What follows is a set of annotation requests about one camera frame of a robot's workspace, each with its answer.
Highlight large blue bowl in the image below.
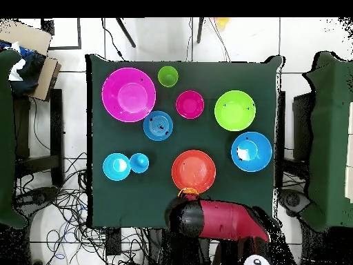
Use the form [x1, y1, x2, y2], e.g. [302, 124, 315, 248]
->
[230, 131, 273, 173]

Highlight green bowl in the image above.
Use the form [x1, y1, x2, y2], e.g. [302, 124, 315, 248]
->
[214, 90, 256, 132]

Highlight green cup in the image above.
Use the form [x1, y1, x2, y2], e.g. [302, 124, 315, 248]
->
[157, 65, 179, 88]

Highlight blue flat-bottomed bowl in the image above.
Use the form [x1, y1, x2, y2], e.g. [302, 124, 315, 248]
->
[142, 110, 174, 142]

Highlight small light blue ribbed bowl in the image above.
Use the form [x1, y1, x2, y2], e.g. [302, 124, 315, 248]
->
[102, 153, 132, 182]

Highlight black floor frame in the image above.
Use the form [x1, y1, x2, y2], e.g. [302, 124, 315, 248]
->
[40, 17, 83, 51]

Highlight dark green tablecloth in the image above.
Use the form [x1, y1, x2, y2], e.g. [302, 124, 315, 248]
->
[85, 53, 286, 230]

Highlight small pink-red bowl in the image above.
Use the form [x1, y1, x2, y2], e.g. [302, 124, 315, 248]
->
[175, 90, 205, 120]

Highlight black power brick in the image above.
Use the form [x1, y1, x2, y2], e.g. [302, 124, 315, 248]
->
[105, 228, 123, 257]

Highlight black pedestal foot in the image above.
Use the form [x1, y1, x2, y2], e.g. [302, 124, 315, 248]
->
[13, 186, 60, 213]
[277, 188, 312, 217]

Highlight orange-red bowl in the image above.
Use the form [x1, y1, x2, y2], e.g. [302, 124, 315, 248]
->
[171, 149, 217, 195]

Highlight orange cup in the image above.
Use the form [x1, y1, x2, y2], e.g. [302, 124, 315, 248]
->
[176, 187, 199, 199]

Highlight yellow object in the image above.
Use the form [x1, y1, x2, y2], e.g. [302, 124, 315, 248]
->
[214, 17, 230, 30]

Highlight black stand leg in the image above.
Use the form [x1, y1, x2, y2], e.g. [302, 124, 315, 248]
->
[114, 17, 137, 48]
[196, 17, 205, 44]

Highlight tangle of black cables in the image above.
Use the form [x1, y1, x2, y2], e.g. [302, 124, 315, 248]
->
[13, 151, 155, 265]

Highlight black cable with plug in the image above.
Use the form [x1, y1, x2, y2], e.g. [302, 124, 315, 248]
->
[101, 17, 127, 61]

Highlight black stool frame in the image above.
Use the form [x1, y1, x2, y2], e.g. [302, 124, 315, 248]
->
[13, 88, 65, 187]

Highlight cardboard box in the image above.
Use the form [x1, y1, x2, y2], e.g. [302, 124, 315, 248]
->
[0, 18, 62, 102]

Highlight dark clothing bundle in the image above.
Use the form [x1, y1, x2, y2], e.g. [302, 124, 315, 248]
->
[8, 41, 47, 96]

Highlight black box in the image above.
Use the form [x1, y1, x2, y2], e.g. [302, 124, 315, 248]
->
[292, 92, 314, 161]

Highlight green-clothed side table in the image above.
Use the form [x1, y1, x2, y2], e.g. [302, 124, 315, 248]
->
[0, 48, 28, 230]
[300, 50, 353, 233]

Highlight blue cup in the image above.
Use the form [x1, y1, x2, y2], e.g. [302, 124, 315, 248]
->
[129, 153, 150, 174]

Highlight large pink bowl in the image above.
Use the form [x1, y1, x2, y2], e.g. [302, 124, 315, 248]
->
[101, 67, 157, 123]

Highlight white panel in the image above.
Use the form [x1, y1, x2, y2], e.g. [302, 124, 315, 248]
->
[344, 101, 353, 204]

